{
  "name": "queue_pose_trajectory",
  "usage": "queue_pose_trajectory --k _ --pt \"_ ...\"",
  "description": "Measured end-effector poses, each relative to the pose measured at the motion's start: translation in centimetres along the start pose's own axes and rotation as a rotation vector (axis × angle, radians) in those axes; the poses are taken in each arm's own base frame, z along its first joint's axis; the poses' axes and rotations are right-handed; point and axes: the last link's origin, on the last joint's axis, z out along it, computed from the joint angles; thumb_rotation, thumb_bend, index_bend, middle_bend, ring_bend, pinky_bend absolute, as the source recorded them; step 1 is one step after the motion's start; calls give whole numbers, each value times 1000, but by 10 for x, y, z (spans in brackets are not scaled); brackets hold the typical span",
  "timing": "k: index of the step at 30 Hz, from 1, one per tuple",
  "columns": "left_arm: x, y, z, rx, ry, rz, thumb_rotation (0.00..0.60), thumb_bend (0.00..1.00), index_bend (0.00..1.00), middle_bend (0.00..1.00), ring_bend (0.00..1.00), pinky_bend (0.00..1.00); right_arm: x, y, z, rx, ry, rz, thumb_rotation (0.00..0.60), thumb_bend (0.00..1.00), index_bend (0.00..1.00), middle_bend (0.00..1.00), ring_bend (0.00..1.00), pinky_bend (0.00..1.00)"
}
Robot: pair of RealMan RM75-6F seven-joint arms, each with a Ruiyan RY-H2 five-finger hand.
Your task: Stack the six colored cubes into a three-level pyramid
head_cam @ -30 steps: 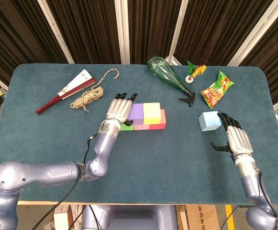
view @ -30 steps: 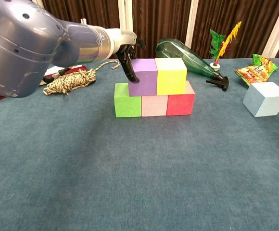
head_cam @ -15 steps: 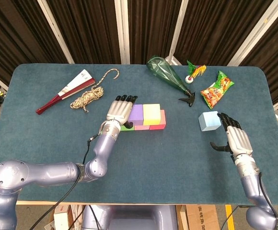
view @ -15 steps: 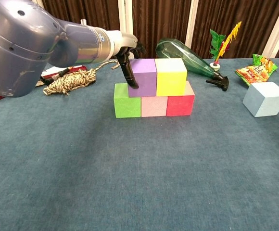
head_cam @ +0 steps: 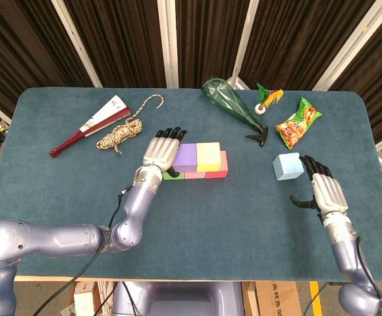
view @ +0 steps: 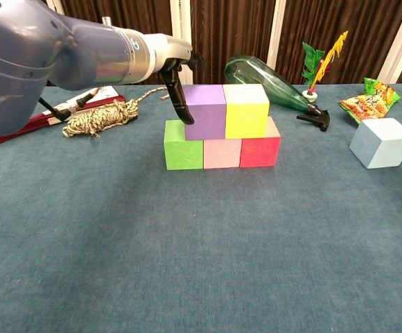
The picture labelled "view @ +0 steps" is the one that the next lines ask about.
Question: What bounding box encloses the yellow foam cube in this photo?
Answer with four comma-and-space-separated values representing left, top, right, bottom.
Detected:
222, 83, 270, 139

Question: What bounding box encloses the orange green snack bag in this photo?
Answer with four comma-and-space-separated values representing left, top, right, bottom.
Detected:
338, 77, 402, 125

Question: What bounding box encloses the blue felt table cover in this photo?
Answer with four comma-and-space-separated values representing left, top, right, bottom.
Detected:
0, 83, 402, 333

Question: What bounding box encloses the purple foam cube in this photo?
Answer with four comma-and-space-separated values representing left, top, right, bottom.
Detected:
182, 84, 227, 142

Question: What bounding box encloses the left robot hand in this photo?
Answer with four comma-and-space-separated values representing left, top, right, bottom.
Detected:
153, 33, 207, 126

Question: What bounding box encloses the pink foam cube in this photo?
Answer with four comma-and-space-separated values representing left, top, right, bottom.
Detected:
202, 137, 243, 170

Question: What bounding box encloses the red and white folding fan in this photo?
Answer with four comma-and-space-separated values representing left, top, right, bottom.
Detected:
0, 85, 126, 148

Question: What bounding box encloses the green plastic spray bottle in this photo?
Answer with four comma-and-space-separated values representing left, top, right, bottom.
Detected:
223, 54, 331, 133

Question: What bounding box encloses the dark brown curtain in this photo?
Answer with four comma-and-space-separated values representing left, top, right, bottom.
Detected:
44, 0, 402, 92

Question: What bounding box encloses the red foam cube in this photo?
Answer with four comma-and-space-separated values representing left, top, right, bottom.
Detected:
238, 116, 281, 169

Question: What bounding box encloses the light blue foam cube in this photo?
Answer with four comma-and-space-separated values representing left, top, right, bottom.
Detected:
349, 117, 402, 170

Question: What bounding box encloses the green foam cube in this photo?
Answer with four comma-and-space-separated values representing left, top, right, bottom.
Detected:
163, 119, 204, 171

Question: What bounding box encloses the beige black rope bundle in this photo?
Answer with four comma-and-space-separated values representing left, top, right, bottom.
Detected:
62, 86, 171, 139

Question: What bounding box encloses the white frame post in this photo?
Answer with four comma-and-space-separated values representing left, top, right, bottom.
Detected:
377, 0, 402, 84
266, 0, 287, 70
169, 0, 193, 85
45, 0, 67, 17

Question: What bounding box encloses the feather shuttlecock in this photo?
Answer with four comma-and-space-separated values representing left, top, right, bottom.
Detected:
301, 30, 349, 103

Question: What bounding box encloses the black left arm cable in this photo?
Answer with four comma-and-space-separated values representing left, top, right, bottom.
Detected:
37, 88, 100, 122

